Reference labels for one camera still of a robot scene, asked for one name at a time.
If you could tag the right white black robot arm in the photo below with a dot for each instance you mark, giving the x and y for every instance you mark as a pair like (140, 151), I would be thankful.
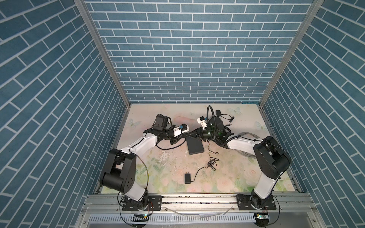
(273, 161)

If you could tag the black loose power adapter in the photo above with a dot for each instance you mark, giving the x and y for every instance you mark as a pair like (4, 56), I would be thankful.
(187, 178)

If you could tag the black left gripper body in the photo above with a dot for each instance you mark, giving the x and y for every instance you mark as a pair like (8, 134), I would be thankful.
(168, 134)

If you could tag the aluminium front rail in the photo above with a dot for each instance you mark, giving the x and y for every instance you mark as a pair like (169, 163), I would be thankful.
(200, 202)

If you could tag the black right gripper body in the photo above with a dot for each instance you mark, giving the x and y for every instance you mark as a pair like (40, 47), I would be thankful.
(208, 135)

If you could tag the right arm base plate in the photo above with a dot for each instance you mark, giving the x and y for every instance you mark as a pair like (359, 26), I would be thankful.
(255, 201)

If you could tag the white slotted cable duct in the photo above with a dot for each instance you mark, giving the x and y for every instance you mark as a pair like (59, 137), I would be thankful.
(172, 219)

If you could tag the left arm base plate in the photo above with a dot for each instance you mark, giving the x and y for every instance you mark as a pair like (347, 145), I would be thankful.
(141, 203)

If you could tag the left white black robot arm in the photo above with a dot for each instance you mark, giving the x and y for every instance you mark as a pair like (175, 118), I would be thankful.
(119, 170)

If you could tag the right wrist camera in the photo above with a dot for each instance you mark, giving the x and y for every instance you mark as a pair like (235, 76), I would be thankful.
(203, 122)

